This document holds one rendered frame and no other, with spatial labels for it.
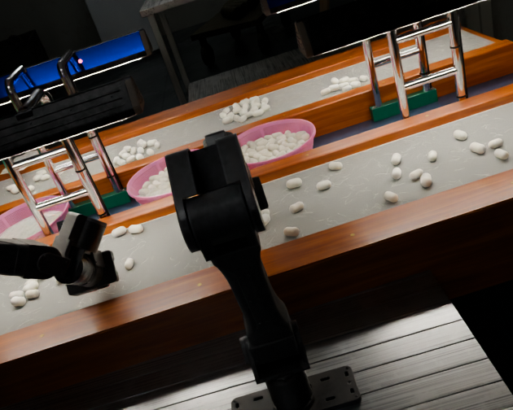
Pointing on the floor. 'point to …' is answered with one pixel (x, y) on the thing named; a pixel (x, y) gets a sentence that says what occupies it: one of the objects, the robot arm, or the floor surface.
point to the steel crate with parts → (26, 42)
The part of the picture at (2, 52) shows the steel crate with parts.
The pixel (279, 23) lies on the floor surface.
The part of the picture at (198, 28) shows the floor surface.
